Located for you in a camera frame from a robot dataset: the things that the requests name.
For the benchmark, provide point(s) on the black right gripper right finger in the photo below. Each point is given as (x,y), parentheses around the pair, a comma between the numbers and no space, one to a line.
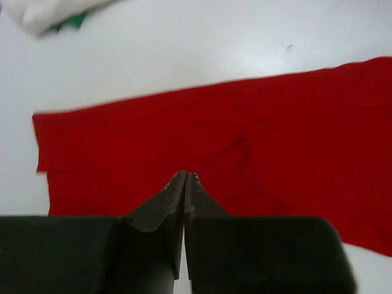
(268,254)

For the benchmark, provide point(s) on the green t shirt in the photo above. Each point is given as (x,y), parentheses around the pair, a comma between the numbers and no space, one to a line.
(74,21)

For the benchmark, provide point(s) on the white t shirt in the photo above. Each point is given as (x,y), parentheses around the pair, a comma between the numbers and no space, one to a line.
(36,17)

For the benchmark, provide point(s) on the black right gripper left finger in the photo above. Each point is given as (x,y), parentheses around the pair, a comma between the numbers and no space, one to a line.
(139,252)

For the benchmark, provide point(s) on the red t shirt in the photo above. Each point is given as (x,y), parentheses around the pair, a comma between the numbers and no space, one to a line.
(313,143)

